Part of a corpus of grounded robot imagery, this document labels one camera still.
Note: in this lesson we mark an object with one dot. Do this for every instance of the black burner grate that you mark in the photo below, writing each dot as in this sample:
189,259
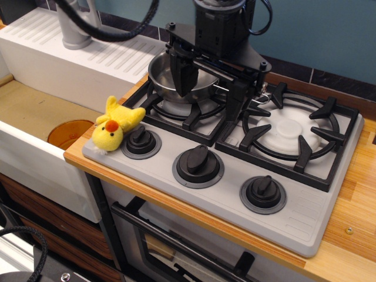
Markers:
201,122
301,137

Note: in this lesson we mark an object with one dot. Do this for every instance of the orange plastic plate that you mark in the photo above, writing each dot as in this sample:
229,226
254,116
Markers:
65,134

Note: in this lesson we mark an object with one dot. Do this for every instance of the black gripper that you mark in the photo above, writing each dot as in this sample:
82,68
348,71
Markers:
220,34

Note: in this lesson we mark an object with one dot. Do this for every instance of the black right burner grate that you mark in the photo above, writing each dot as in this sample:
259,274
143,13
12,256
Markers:
301,137

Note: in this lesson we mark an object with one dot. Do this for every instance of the grey toy faucet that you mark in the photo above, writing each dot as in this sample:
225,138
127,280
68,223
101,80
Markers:
73,37

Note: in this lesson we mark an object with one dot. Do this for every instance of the black stove knob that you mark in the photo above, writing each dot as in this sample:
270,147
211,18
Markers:
141,144
198,168
263,195

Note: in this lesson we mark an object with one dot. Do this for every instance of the black left burner grate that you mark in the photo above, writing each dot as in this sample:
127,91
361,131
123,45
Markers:
201,122

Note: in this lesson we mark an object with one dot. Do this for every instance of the black oven door handle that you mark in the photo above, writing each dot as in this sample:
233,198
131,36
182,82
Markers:
130,213

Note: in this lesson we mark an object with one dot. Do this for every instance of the black middle stove knob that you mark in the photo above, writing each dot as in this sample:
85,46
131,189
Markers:
198,168

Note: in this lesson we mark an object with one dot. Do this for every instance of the black left stove knob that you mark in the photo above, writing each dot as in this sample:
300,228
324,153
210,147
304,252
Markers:
141,144

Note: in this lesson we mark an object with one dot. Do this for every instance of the silver metal pan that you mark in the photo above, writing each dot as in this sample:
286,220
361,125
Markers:
161,76

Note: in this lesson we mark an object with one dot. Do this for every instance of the yellow stuffed duck toy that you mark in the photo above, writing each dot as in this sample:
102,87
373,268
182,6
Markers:
114,124

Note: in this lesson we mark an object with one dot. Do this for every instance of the black right stove knob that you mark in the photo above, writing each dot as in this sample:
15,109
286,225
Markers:
263,195

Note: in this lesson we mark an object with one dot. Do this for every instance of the toy oven door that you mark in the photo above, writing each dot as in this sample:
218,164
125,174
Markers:
167,247

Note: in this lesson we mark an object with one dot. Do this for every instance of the white toy sink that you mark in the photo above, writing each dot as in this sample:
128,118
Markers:
43,85

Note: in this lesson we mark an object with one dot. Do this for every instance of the grey toy stove top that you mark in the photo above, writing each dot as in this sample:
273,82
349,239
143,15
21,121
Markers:
299,226

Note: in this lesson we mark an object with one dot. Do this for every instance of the wooden drawer cabinet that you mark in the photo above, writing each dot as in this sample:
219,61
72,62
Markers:
77,242

